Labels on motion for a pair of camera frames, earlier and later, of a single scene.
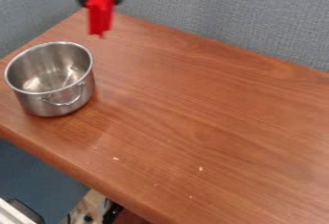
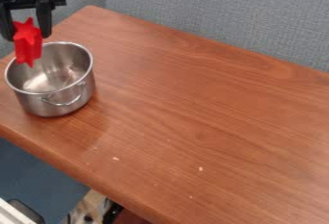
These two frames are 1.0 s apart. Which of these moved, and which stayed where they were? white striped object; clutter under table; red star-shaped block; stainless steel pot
Moved: red star-shaped block
Stayed: clutter under table; white striped object; stainless steel pot
